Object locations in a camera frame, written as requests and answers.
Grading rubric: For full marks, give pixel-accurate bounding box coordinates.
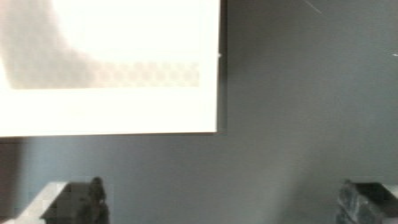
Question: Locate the white rear drawer tray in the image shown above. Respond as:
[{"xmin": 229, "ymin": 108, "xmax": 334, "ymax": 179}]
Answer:
[{"xmin": 0, "ymin": 0, "xmax": 222, "ymax": 138}]

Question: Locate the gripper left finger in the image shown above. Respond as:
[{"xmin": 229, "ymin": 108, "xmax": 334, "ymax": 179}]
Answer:
[{"xmin": 16, "ymin": 177, "xmax": 108, "ymax": 224}]

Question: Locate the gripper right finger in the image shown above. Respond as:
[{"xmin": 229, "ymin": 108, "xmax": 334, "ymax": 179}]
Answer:
[{"xmin": 335, "ymin": 180, "xmax": 398, "ymax": 224}]

